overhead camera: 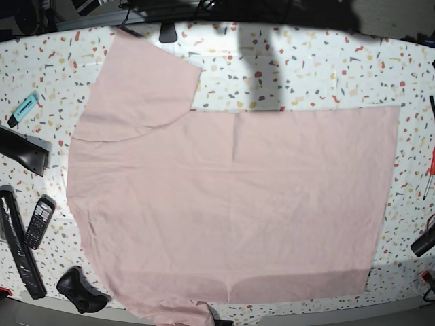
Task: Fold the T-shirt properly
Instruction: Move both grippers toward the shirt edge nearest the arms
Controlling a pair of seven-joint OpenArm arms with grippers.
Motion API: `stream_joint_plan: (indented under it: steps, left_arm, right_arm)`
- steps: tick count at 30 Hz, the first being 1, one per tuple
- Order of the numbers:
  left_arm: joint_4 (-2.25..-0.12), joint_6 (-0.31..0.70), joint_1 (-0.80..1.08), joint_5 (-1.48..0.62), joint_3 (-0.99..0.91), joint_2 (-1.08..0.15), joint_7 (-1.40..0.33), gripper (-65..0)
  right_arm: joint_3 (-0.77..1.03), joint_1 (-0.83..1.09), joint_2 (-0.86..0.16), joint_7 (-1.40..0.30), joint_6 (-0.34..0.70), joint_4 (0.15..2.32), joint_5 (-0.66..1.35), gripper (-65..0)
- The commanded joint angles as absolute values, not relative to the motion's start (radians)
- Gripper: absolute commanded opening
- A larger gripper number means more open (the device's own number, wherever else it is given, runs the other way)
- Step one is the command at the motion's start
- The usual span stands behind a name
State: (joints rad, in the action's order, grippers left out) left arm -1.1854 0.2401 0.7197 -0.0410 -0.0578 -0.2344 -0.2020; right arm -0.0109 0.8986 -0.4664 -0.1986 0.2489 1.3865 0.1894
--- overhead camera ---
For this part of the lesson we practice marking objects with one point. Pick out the black pen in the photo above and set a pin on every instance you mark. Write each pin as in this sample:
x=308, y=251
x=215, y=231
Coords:
x=432, y=103

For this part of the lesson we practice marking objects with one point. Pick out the long black wrapped bar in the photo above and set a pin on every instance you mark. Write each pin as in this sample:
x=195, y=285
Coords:
x=14, y=235

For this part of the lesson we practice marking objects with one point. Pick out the black game controller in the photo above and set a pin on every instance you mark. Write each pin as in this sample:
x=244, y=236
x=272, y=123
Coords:
x=80, y=293

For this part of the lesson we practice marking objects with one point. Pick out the turquoise highlighter pen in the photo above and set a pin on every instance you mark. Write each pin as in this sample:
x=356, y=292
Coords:
x=24, y=107

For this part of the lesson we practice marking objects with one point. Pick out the red object at left edge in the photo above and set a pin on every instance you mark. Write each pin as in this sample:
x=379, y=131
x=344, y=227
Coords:
x=4, y=293

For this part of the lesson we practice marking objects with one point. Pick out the small red black clip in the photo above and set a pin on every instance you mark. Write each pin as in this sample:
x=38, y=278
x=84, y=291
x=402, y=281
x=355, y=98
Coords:
x=426, y=276

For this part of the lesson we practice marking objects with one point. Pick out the pink T-shirt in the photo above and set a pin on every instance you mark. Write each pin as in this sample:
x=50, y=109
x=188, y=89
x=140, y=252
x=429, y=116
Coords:
x=179, y=208

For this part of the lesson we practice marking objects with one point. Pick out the black handheld device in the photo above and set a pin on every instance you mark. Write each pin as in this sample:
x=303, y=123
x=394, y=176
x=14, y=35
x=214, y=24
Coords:
x=30, y=152

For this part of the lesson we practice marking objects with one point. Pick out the red handled screwdriver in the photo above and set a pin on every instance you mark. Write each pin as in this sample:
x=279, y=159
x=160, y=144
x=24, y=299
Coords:
x=431, y=175

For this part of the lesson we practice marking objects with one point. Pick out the black cordless phone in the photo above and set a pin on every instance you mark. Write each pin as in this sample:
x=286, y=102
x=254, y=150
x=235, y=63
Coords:
x=40, y=219

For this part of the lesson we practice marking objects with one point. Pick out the black cylinder tool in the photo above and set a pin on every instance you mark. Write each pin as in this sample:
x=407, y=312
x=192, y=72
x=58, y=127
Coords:
x=424, y=243

